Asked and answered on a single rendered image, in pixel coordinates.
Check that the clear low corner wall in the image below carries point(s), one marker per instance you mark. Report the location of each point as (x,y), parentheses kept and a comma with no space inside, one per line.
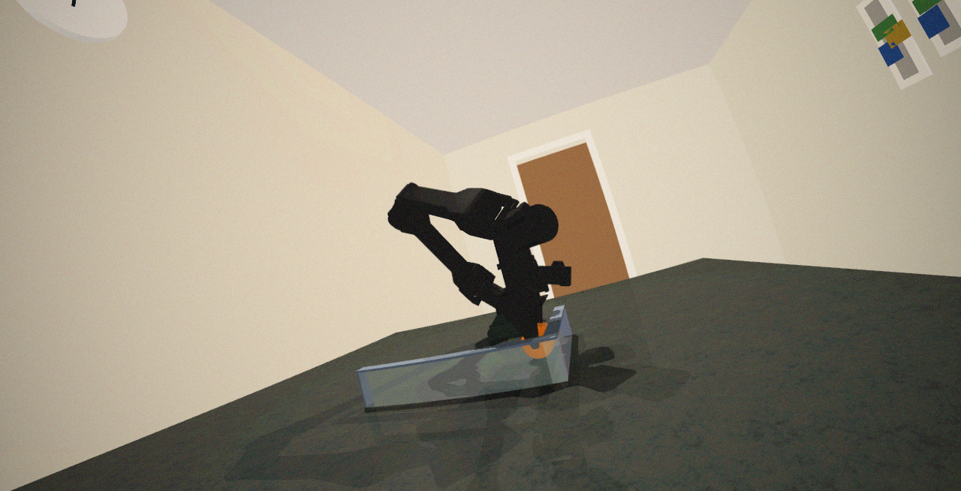
(493,372)

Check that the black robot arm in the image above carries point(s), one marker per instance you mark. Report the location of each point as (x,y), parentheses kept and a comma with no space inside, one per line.
(474,210)

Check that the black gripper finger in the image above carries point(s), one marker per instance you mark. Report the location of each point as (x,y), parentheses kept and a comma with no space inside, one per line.
(525,321)
(539,313)

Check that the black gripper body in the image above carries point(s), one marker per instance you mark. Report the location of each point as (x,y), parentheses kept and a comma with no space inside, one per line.
(518,294)

